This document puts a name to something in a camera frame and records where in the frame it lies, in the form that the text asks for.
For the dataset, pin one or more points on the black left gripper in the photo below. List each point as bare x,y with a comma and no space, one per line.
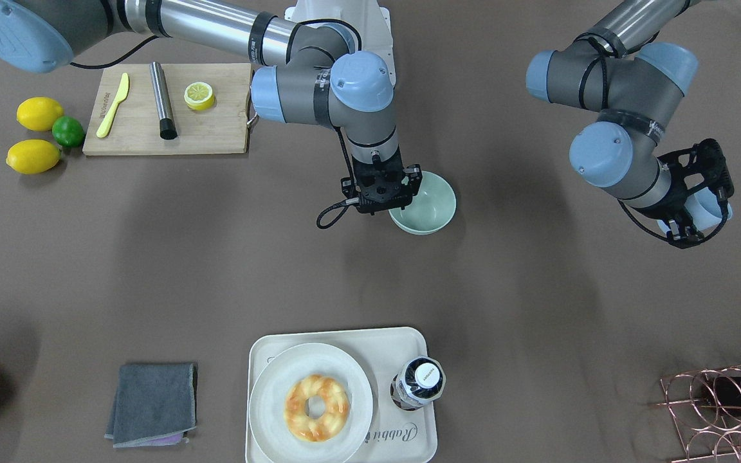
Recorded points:
672,207

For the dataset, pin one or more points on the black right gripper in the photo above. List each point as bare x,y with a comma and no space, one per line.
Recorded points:
414,179

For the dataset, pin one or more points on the light blue cup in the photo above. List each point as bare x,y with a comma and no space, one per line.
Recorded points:
684,213

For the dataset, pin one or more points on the mint green bowl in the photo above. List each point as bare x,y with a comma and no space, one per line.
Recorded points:
431,209

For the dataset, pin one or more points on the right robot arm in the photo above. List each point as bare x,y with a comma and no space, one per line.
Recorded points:
319,75

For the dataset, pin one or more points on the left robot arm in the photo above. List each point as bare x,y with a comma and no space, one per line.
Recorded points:
634,83

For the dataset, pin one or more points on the half lemon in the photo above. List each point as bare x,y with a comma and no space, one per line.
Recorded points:
199,96

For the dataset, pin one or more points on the tea bottle on tray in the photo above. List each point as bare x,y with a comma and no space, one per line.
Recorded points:
420,382

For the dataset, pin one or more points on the white plate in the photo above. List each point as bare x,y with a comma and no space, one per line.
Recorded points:
267,404

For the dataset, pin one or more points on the steel muddler black tip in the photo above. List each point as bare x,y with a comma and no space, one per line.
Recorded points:
167,127

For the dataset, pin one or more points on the glazed donut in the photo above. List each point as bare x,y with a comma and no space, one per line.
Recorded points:
316,408

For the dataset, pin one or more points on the cream serving tray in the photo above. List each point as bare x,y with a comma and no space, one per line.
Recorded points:
394,435

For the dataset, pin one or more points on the yellow plastic knife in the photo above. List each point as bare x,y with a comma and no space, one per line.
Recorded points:
121,95

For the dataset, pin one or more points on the grey folded cloth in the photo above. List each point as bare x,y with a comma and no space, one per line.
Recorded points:
154,405

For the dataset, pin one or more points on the green lime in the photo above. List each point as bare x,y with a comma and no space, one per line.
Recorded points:
68,132

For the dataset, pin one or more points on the yellow lemon far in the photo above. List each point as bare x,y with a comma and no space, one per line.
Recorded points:
30,157

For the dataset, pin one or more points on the yellow lemon near board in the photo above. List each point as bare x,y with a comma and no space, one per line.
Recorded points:
39,113

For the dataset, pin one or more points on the copper wire bottle rack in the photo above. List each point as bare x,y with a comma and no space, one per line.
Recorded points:
705,408

